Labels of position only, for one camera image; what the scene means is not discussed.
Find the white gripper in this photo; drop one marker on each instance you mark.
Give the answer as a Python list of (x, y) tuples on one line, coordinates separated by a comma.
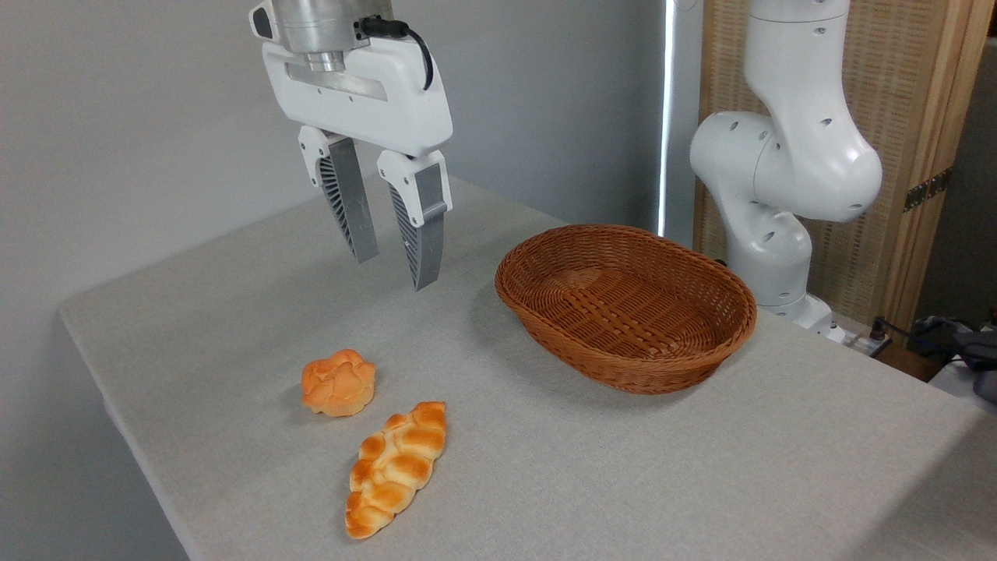
[(366, 97)]

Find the round orange bread roll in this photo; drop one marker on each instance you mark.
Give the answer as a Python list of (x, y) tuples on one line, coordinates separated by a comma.
[(339, 383)]

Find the long braided bread loaf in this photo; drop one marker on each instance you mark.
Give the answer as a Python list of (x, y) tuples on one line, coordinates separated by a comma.
[(396, 467)]

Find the brown wicker basket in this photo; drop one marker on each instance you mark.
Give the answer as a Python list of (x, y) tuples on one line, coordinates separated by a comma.
[(623, 312)]

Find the grey tablecloth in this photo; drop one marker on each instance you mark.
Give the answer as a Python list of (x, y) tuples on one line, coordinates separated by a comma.
[(623, 467)]

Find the white power strip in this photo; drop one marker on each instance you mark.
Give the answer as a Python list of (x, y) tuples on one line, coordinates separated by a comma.
[(868, 341)]

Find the wooden woven folding screen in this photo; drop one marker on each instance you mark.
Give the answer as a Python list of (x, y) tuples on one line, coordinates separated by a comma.
[(903, 93)]

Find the metal screen hinge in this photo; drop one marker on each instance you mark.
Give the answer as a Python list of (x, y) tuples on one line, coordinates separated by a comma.
[(927, 189)]

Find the dark bag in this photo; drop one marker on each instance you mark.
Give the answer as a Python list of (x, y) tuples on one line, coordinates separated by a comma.
[(970, 351)]

